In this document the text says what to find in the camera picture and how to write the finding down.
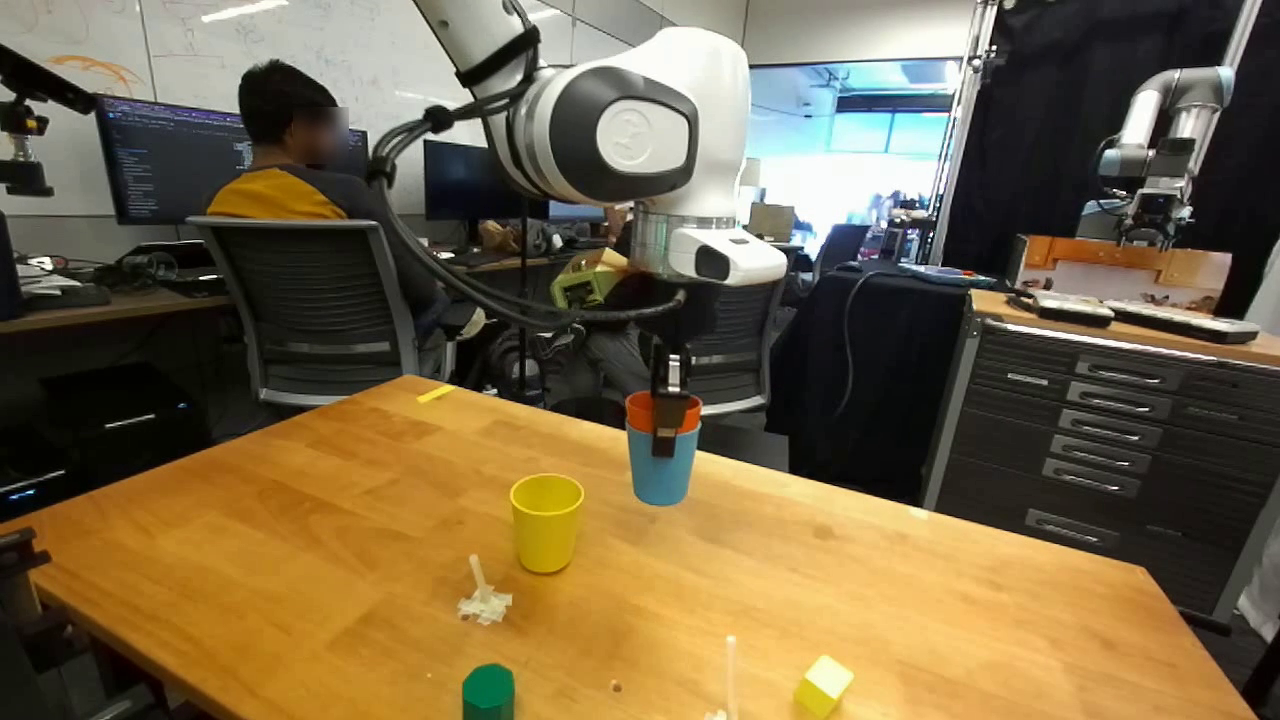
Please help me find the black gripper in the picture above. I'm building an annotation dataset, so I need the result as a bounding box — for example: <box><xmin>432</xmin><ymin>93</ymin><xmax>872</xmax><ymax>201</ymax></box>
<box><xmin>630</xmin><ymin>277</ymin><xmax>711</xmax><ymax>462</ymax></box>

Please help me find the blue plastic cup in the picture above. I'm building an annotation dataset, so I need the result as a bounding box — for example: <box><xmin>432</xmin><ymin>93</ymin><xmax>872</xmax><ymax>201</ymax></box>
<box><xmin>623</xmin><ymin>421</ymin><xmax>705</xmax><ymax>512</ymax></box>

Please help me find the yellow plastic cup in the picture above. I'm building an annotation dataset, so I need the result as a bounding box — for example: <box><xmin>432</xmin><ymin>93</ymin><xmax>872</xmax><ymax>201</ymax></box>
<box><xmin>505</xmin><ymin>469</ymin><xmax>589</xmax><ymax>582</ymax></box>

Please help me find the black side cabinet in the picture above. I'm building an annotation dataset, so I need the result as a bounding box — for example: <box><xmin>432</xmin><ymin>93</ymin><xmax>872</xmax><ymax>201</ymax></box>
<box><xmin>769</xmin><ymin>258</ymin><xmax>978</xmax><ymax>501</ymax></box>

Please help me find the clear plastic stick piece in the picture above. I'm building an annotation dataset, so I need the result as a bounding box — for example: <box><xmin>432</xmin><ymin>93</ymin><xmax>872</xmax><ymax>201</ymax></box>
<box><xmin>700</xmin><ymin>633</ymin><xmax>744</xmax><ymax>720</ymax></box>

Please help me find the small computer monitor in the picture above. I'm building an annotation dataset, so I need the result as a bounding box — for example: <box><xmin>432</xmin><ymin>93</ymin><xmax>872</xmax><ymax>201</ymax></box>
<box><xmin>418</xmin><ymin>135</ymin><xmax>610</xmax><ymax>224</ymax></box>

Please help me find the yellow cube block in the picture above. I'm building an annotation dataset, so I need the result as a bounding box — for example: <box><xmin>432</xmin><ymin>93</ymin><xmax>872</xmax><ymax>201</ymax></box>
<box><xmin>790</xmin><ymin>654</ymin><xmax>861</xmax><ymax>720</ymax></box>

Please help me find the green cylinder block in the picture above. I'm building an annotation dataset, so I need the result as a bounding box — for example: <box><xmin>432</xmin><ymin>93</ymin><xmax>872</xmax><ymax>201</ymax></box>
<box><xmin>458</xmin><ymin>659</ymin><xmax>520</xmax><ymax>720</ymax></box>

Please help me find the black keyboard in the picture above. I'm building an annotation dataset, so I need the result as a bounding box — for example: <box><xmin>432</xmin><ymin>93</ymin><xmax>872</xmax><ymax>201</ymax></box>
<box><xmin>1100</xmin><ymin>300</ymin><xmax>1263</xmax><ymax>349</ymax></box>
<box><xmin>1017</xmin><ymin>287</ymin><xmax>1121</xmax><ymax>332</ymax></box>

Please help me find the grey drawer cabinet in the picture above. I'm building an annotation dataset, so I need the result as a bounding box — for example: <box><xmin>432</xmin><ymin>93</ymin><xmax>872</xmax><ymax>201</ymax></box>
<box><xmin>921</xmin><ymin>287</ymin><xmax>1280</xmax><ymax>623</ymax></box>

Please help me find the person in yellow shirt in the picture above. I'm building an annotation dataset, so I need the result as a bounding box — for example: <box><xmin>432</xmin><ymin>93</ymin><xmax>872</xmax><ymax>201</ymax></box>
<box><xmin>202</xmin><ymin>56</ymin><xmax>350</xmax><ymax>224</ymax></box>

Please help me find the black curtain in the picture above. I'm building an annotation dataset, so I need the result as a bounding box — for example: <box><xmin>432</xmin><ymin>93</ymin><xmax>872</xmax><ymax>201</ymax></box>
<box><xmin>940</xmin><ymin>0</ymin><xmax>1280</xmax><ymax>316</ymax></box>

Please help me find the orange and white box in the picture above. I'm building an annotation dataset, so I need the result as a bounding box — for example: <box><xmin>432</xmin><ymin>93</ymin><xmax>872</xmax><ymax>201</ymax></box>
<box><xmin>1003</xmin><ymin>231</ymin><xmax>1235</xmax><ymax>312</ymax></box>

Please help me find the large computer monitor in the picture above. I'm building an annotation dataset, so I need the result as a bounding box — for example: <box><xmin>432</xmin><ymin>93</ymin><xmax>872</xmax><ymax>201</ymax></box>
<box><xmin>91</xmin><ymin>93</ymin><xmax>377</xmax><ymax>228</ymax></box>

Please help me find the wooden office desk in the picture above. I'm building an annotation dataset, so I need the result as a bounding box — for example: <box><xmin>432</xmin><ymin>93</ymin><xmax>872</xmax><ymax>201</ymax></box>
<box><xmin>0</xmin><ymin>281</ymin><xmax>255</xmax><ymax>344</ymax></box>

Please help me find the black drawer unit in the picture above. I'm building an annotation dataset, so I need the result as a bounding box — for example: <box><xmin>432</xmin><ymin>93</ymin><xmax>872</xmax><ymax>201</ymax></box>
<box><xmin>0</xmin><ymin>358</ymin><xmax>215</xmax><ymax>529</ymax></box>

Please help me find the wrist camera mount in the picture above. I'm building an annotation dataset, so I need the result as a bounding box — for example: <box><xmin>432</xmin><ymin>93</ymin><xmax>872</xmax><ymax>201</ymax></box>
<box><xmin>549</xmin><ymin>244</ymin><xmax>630</xmax><ymax>312</ymax></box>

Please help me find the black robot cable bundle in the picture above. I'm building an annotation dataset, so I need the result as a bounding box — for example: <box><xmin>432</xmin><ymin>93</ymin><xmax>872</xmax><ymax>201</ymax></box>
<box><xmin>364</xmin><ymin>25</ymin><xmax>691</xmax><ymax>337</ymax></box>

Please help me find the metal truss frame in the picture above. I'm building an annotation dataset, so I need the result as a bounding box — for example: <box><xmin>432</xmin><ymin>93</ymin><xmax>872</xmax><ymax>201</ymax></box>
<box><xmin>927</xmin><ymin>0</ymin><xmax>1007</xmax><ymax>266</ymax></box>

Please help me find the black table clamp mount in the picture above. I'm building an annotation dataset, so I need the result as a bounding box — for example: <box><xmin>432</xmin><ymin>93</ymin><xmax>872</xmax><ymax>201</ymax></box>
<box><xmin>0</xmin><ymin>526</ymin><xmax>62</xmax><ymax>720</ymax></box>

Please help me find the black camera on stand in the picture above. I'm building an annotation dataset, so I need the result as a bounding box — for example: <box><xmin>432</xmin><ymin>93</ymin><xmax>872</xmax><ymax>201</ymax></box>
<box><xmin>0</xmin><ymin>42</ymin><xmax>105</xmax><ymax>204</ymax></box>

